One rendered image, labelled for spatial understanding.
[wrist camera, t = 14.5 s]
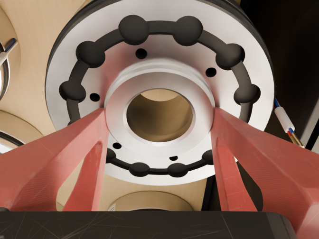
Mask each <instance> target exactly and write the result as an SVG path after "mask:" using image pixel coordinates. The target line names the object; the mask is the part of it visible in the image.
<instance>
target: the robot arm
mask: <svg viewBox="0 0 319 239"><path fill-rule="evenodd" d="M108 136H109V130H108V128H107V126H106V120H105V112H104V108H98V109H96V110H94V111H93V112H91V113H89V114H87V115H86V116H84V117H82V118H81V119H79V120H77V121H76V122H74V123H72V124H70V125H69V126H67V127H65V128H63V129H60V130H58V131H56V132H53V133H51V134H48V135H46V136H44V137H41V138H39V139H36V140H34V141H31V142H29V143H27V144H24V145H22V146H20V147H17V148H15V149H12V150H10V151H8V152H5V153H3V154H0V239H319V154H318V153H315V152H313V151H310V150H308V149H305V148H303V147H300V146H298V145H295V144H293V143H291V142H289V141H286V140H284V139H281V138H279V137H276V136H274V135H271V134H269V133H267V132H264V131H262V130H259V129H257V128H255V127H253V126H251V125H249V124H248V123H246V122H244V121H242V120H241V119H239V118H237V117H236V116H234V115H232V114H230V113H229V112H227V111H225V110H223V109H222V108H219V107H215V114H214V122H213V126H212V129H211V131H210V136H211V145H212V153H213V162H214V169H215V175H216V183H217V188H218V194H219V200H220V205H221V211H98V206H99V200H100V194H101V188H102V183H103V175H104V170H105V162H106V154H107V145H108ZM83 158H84V161H83V164H82V167H81V170H80V173H79V176H78V179H77V181H76V184H75V186H74V188H73V190H72V192H71V194H70V196H69V198H68V200H67V202H66V203H65V205H64V207H63V209H62V211H57V209H56V197H57V193H58V190H59V188H60V187H61V185H62V184H63V183H64V182H65V181H66V179H67V178H68V177H69V176H70V175H71V173H72V172H73V171H74V170H75V168H76V167H77V166H78V165H79V164H80V162H81V161H82V160H83ZM235 158H236V159H237V161H238V162H239V163H240V164H241V166H242V167H243V168H244V169H245V170H246V172H247V173H248V174H249V175H250V177H251V178H252V179H253V180H254V181H255V182H256V184H257V185H258V186H259V187H260V189H261V192H262V195H263V210H262V211H257V209H256V207H255V205H254V203H253V201H252V199H251V198H250V196H249V194H248V192H247V190H246V188H245V186H244V183H243V181H242V178H241V175H240V172H239V169H238V166H237V163H236V160H235Z"/></svg>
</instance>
